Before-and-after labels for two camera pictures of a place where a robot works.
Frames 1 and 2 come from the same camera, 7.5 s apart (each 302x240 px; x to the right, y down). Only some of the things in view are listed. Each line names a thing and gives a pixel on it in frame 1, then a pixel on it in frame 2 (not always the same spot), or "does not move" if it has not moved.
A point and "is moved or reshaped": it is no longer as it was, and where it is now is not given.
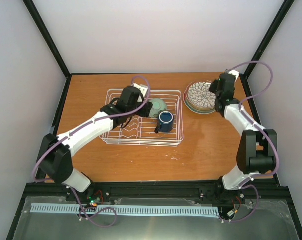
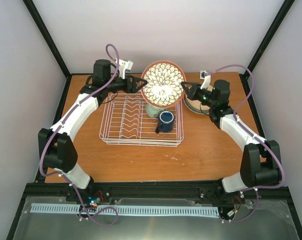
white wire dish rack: x=163 y=127 does not move
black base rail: x=157 y=189 does not move
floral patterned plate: x=199 y=96 is moved or reshaped
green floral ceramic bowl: x=159 y=104 does not move
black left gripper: x=145 y=112 to x=133 y=89
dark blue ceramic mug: x=165 y=122 does not move
